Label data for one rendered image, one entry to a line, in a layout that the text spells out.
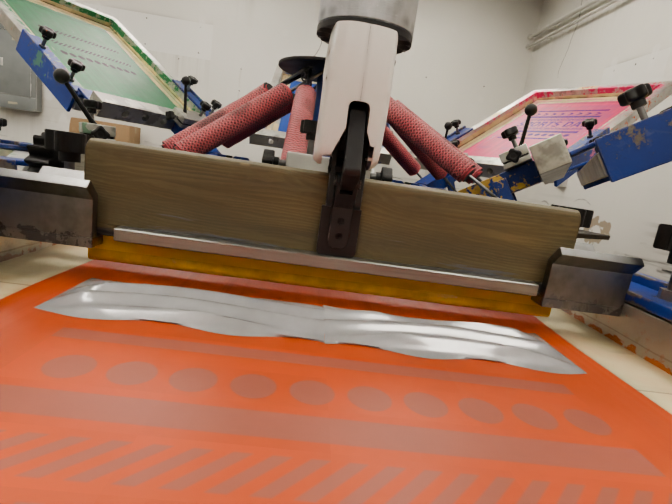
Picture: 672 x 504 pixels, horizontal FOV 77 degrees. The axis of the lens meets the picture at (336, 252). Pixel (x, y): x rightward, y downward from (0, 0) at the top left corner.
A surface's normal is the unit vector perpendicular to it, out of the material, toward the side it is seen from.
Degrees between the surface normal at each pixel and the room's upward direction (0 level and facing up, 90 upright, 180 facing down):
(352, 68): 85
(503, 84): 90
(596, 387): 0
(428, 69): 90
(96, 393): 0
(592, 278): 90
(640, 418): 0
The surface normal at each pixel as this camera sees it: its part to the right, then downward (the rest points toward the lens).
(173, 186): 0.05, 0.21
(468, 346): 0.14, -0.71
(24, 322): 0.15, -0.97
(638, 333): -0.99, -0.13
